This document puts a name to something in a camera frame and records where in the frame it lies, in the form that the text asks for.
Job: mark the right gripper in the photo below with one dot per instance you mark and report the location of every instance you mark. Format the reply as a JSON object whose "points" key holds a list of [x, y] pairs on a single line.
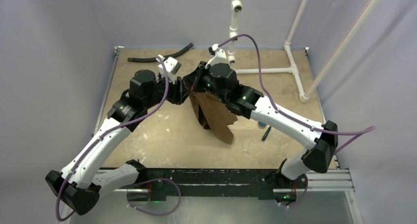
{"points": [[193, 80]]}

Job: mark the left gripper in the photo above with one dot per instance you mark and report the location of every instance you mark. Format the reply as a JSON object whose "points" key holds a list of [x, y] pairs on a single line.
{"points": [[176, 90]]}

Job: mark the brown cloth napkin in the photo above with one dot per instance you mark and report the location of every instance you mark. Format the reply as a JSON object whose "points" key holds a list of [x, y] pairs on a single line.
{"points": [[213, 115]]}

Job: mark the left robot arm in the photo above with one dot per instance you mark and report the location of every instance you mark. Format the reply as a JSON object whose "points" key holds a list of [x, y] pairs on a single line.
{"points": [[79, 185]]}

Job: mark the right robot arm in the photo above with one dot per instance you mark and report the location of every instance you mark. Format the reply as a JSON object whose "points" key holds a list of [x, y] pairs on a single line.
{"points": [[318, 139]]}

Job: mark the blue spoon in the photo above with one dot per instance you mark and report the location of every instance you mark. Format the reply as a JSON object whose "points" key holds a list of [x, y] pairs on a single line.
{"points": [[261, 124]]}

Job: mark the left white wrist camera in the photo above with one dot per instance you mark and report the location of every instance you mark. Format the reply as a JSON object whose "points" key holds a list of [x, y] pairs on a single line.
{"points": [[170, 64]]}

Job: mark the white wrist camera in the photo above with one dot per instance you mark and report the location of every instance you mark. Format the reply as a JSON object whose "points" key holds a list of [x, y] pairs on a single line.
{"points": [[170, 64], [218, 55]]}

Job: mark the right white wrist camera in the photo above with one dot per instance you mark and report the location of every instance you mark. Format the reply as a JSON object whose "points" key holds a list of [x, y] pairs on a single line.
{"points": [[218, 55]]}

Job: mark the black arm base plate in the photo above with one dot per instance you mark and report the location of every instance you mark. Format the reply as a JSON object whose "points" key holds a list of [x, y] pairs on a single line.
{"points": [[263, 184]]}

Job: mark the aluminium frame rail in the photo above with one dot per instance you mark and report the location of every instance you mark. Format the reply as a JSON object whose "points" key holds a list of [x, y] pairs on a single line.
{"points": [[332, 180]]}

